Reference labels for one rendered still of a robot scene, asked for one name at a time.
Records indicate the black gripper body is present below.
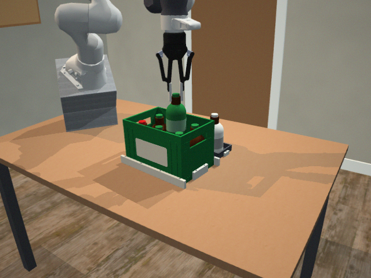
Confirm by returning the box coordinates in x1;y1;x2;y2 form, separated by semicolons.
162;32;188;60

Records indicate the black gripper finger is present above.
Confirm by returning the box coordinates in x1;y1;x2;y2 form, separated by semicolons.
177;50;194;101
156;50;173;102

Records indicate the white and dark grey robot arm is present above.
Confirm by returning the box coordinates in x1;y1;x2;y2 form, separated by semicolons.
54;0;201;90

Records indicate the green bottle crate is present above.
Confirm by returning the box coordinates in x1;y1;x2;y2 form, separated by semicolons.
125;107;214;183

